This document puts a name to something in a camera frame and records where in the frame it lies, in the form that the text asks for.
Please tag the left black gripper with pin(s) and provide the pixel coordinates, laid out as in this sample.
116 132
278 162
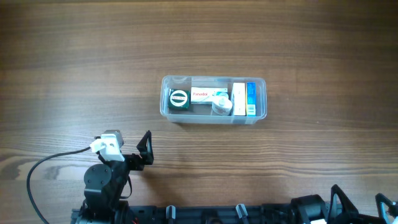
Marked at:
134 160

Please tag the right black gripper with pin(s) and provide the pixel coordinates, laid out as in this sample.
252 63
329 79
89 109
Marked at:
347 216

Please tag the green Zam-Buk box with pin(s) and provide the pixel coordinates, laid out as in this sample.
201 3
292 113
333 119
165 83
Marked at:
179 99

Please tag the white Panadol box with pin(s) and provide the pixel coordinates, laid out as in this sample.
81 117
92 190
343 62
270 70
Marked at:
200 95

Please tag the small white bottle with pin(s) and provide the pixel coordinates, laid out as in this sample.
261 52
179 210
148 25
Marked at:
222 106

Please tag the white medicine box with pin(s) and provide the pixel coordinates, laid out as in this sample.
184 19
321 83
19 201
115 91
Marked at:
238 97

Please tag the blue medicine box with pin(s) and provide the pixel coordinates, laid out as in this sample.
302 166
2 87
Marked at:
250 99

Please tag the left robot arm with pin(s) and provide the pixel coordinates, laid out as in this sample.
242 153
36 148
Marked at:
104 182

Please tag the clear plastic container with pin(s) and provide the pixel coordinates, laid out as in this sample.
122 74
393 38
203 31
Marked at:
200 113

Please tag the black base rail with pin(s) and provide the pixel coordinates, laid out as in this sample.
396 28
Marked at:
264 214

